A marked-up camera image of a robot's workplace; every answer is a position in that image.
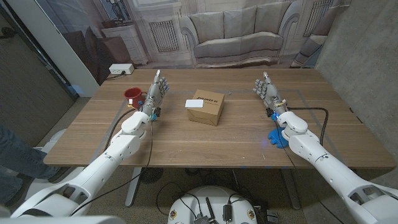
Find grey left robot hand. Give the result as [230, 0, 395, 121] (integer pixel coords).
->
[141, 69, 170, 121]

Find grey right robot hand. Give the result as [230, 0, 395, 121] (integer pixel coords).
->
[252, 72, 288, 118]

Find white card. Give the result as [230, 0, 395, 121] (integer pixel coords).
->
[185, 99, 205, 109]

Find brown cardboard box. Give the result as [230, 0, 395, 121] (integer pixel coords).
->
[187, 89, 225, 127]

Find red mug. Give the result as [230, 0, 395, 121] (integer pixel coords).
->
[123, 87, 147, 109]

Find white power strip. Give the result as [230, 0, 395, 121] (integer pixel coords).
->
[108, 63, 135, 75]

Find blue plastic object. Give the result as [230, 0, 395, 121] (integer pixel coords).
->
[268, 126, 290, 149]

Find printed living room backdrop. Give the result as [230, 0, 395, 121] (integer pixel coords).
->
[35, 0, 352, 86]

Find round black floor fan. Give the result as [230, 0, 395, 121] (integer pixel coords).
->
[139, 167, 164, 184]

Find grey table leg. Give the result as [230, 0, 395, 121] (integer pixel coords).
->
[124, 167, 142, 208]
[281, 167, 302, 211]

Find white floor stand base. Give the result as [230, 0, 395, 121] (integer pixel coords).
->
[30, 129, 81, 190]

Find white robot torso base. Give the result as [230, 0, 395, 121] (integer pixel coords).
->
[167, 185, 258, 224]

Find black plug adapter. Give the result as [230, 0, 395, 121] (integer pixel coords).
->
[223, 203, 233, 222]

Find black antenna stick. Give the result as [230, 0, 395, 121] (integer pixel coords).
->
[205, 197, 218, 223]

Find person leg in jeans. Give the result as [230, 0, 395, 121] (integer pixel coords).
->
[0, 124, 60, 206]

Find white robot head rim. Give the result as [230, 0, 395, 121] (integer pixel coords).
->
[0, 215, 127, 224]

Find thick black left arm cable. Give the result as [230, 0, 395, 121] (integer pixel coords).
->
[103, 107, 139, 152]

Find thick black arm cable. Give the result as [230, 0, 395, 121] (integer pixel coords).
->
[285, 106, 330, 147]
[103, 107, 139, 152]

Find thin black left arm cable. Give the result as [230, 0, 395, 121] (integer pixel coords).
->
[70, 120, 154, 216]

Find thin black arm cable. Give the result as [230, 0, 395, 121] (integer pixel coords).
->
[274, 120, 345, 224]
[70, 120, 154, 216]

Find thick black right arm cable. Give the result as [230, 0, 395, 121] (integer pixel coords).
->
[285, 106, 330, 147]

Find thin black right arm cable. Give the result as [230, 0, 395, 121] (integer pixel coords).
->
[274, 120, 345, 224]

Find black door handle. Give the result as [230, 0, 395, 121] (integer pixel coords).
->
[0, 27, 16, 40]

